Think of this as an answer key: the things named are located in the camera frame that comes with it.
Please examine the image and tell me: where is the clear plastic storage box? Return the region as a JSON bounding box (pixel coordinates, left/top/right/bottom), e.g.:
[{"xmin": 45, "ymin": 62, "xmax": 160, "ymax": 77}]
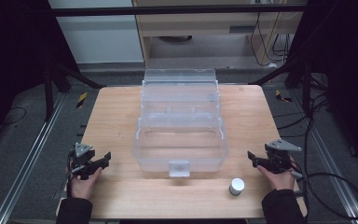
[{"xmin": 131, "ymin": 68, "xmax": 229, "ymax": 178}]

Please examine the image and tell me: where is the black cable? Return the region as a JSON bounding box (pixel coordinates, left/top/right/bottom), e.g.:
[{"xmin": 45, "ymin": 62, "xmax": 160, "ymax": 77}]
[
  {"xmin": 65, "ymin": 150, "xmax": 79, "ymax": 199},
  {"xmin": 290, "ymin": 161, "xmax": 358, "ymax": 220}
]

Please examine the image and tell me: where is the aluminium rail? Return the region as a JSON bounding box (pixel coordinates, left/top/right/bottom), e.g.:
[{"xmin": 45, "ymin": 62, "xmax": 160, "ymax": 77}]
[
  {"xmin": 288, "ymin": 90, "xmax": 358, "ymax": 224},
  {"xmin": 0, "ymin": 92, "xmax": 67, "ymax": 224}
]

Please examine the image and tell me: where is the bundle of black cables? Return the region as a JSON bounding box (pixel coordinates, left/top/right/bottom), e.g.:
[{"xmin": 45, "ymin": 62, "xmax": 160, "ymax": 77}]
[{"xmin": 249, "ymin": 12, "xmax": 295, "ymax": 67}]

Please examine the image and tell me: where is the small silver can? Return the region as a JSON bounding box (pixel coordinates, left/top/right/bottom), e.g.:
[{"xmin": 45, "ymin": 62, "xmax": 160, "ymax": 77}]
[{"xmin": 228, "ymin": 177, "xmax": 246, "ymax": 197}]

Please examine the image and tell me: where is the black metal stand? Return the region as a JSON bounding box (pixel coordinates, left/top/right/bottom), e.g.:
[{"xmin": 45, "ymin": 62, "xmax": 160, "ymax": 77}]
[
  {"xmin": 42, "ymin": 59, "xmax": 106, "ymax": 122},
  {"xmin": 249, "ymin": 52, "xmax": 313, "ymax": 118}
]

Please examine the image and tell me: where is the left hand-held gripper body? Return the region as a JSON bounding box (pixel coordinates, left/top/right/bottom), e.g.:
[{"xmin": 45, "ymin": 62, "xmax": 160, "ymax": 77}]
[{"xmin": 69, "ymin": 142, "xmax": 104, "ymax": 181}]

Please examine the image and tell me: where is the person's right hand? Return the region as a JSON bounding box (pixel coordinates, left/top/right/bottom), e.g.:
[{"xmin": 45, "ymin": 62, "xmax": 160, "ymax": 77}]
[{"xmin": 256, "ymin": 155, "xmax": 296, "ymax": 191}]

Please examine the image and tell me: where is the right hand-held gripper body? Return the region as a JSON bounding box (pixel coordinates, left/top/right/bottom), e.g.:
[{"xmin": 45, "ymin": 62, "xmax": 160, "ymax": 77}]
[{"xmin": 255, "ymin": 138, "xmax": 303, "ymax": 175}]

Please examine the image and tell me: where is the yellow black striped tape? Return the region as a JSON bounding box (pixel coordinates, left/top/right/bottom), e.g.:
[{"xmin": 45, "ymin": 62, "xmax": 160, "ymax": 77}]
[
  {"xmin": 275, "ymin": 89, "xmax": 293, "ymax": 104},
  {"xmin": 76, "ymin": 91, "xmax": 89, "ymax": 109}
]

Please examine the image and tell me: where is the white cabinet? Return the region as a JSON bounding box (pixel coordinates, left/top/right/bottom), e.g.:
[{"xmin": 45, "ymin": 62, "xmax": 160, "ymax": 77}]
[{"xmin": 48, "ymin": 0, "xmax": 145, "ymax": 65}]

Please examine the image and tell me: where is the black horizontal bar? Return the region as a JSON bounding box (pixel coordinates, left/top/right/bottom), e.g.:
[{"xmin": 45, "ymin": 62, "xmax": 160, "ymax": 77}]
[{"xmin": 49, "ymin": 4, "xmax": 308, "ymax": 18}]

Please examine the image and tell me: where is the wooden desk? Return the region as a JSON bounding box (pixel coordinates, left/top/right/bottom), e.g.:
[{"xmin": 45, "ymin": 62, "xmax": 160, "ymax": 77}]
[{"xmin": 131, "ymin": 0, "xmax": 308, "ymax": 67}]

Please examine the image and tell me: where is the person's left hand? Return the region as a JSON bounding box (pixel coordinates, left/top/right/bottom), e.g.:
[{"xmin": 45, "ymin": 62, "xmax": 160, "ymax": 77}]
[{"xmin": 66, "ymin": 157, "xmax": 103, "ymax": 201}]

